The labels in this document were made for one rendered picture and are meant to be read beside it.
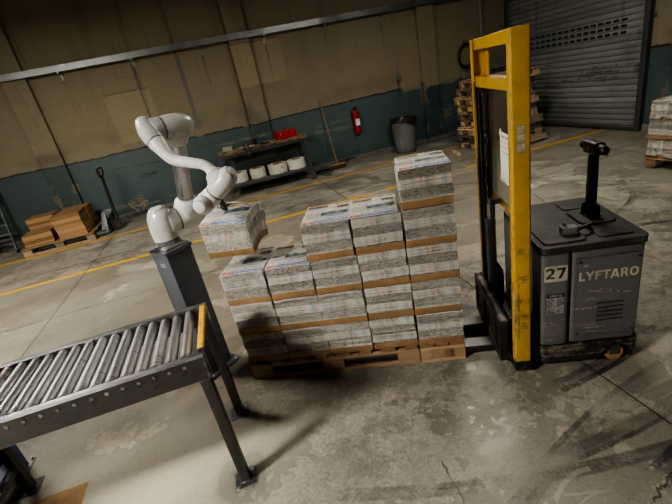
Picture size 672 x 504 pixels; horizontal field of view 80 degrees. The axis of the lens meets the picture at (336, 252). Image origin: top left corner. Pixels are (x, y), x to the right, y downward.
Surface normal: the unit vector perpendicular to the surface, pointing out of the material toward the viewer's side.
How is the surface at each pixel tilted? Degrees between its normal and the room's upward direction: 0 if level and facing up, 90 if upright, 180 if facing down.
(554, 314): 90
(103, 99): 90
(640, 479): 0
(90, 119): 90
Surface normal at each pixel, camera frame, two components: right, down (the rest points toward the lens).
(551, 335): -0.08, 0.41
